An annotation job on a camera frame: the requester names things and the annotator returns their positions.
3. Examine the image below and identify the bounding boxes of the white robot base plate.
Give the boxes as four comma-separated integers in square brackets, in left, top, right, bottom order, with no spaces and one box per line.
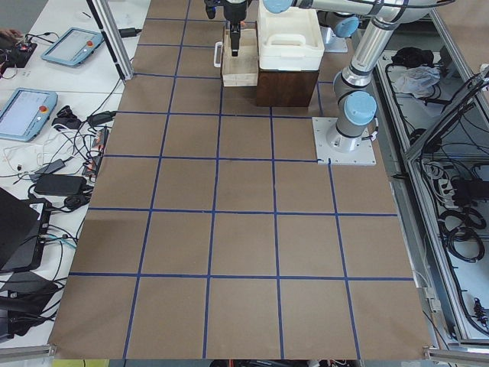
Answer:
[312,117,377,166]

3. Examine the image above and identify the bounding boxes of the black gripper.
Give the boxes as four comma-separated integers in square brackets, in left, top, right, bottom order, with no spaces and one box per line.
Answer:
[222,0,248,57]

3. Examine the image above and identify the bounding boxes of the black power brick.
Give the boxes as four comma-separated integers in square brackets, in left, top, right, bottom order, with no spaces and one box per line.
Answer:
[34,174,87,196]

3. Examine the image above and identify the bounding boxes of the black coiled cables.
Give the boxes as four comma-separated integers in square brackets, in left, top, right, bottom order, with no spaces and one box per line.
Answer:
[437,208,486,265]

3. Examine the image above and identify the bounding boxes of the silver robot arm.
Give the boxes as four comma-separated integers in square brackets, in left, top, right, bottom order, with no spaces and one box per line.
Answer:
[316,11,360,54]
[257,1,439,153]

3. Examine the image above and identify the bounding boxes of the black power adapter top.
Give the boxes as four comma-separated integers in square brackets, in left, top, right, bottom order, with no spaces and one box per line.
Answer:
[118,28,142,38]

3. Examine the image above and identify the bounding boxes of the aluminium frame post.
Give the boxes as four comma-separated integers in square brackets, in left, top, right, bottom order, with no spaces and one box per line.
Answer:
[86,0,134,82]

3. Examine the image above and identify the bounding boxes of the blue teach pendant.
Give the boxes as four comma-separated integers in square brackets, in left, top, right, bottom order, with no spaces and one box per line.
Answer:
[40,28,104,67]
[1,88,58,142]

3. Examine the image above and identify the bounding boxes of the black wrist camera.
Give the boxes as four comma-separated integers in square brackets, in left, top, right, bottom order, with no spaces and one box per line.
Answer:
[204,0,219,20]

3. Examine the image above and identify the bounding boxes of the dark wooden cabinet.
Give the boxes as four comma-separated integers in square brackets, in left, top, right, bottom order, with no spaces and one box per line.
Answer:
[256,69,319,107]

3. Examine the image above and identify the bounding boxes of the light wooden drawer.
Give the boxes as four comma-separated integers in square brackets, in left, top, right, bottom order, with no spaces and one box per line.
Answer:
[221,28,258,87]

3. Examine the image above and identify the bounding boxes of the blue teach pendant upper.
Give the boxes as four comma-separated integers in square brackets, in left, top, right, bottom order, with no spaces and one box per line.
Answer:
[40,28,104,67]

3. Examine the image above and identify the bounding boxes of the black laptop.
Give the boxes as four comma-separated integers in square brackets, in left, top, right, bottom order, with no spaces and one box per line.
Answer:
[1,189,52,273]

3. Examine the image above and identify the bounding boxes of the white plastic tray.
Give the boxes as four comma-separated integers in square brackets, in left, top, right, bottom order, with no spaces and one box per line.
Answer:
[257,2,325,71]

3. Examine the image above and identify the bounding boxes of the white crumpled cloth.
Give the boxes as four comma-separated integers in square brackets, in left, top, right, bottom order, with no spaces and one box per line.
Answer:
[393,67,440,99]

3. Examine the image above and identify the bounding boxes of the white drawer handle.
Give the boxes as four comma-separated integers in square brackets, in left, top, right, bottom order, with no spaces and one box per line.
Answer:
[213,41,223,68]

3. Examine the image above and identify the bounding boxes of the person hand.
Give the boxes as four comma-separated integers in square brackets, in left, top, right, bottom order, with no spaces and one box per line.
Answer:
[0,28,23,40]

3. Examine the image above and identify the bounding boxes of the blue teach pendant lower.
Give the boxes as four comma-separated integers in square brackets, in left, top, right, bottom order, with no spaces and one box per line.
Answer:
[1,88,58,142]

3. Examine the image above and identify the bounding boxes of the black cloth bundle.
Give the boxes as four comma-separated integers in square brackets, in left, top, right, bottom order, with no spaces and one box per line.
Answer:
[391,47,434,68]

